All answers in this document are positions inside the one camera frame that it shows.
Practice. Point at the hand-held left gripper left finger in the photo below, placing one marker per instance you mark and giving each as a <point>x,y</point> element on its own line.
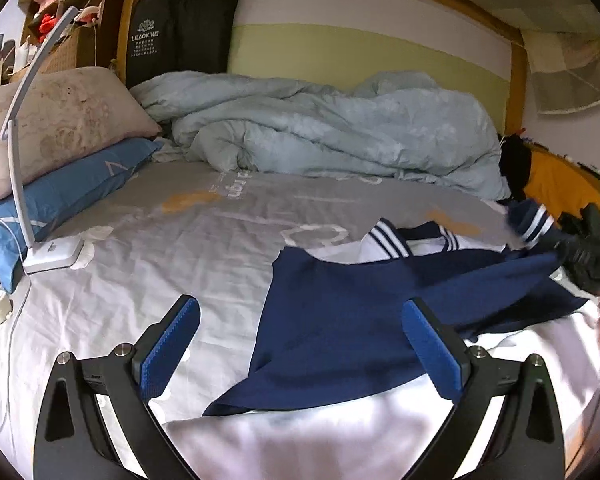
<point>167,352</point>

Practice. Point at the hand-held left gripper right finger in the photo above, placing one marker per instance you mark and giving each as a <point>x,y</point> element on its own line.
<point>432,352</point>

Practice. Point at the white and navy striped jacket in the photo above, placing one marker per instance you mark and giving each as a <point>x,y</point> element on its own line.
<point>340,310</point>

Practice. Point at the orange cloth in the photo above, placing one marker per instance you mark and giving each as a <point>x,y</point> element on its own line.
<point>560,185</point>

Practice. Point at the grey printed bed sheet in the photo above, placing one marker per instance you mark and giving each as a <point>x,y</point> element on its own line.
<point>180,240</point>

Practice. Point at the black cloth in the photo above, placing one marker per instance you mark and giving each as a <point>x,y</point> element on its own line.
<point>515,165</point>

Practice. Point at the white desk lamp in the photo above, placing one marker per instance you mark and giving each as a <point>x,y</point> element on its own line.
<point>55,259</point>

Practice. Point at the blue pillow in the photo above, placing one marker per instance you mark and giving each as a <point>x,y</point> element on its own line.
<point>80,182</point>

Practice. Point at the checked hanging cloth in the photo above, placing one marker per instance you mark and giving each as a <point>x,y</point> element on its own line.
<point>565,65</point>

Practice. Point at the light grey-blue duvet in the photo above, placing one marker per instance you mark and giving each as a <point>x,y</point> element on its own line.
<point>330,130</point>

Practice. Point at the pink patterned pillow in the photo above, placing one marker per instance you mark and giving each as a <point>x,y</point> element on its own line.
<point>70,115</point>

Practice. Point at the wicker basket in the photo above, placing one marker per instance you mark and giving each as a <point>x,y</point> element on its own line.
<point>65,57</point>

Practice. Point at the black printed garment bag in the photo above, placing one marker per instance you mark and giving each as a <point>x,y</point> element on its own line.
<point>180,25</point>

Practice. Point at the wooden shelf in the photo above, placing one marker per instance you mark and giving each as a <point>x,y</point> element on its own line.
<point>115,20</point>

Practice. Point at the red plush toy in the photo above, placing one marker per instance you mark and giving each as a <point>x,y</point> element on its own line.
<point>49,25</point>

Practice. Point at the wooden bed frame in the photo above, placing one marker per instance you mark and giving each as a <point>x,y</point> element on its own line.
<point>515,75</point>

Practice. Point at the green and white wall padding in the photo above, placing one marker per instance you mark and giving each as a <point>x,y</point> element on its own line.
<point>355,50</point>

